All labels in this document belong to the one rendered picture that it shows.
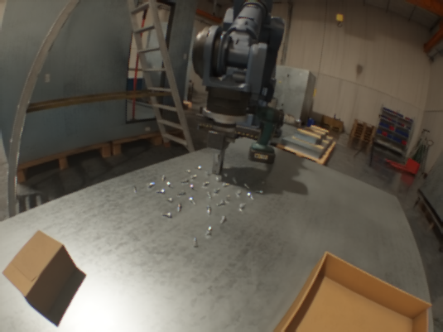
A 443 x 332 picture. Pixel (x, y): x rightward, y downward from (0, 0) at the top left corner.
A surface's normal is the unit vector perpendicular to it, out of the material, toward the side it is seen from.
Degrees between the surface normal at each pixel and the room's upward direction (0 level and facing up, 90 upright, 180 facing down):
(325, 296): 0
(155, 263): 0
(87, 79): 90
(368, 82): 90
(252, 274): 0
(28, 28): 90
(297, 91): 90
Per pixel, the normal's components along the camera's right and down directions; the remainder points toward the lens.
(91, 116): 0.77, 0.37
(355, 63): -0.63, 0.25
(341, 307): 0.14, -0.90
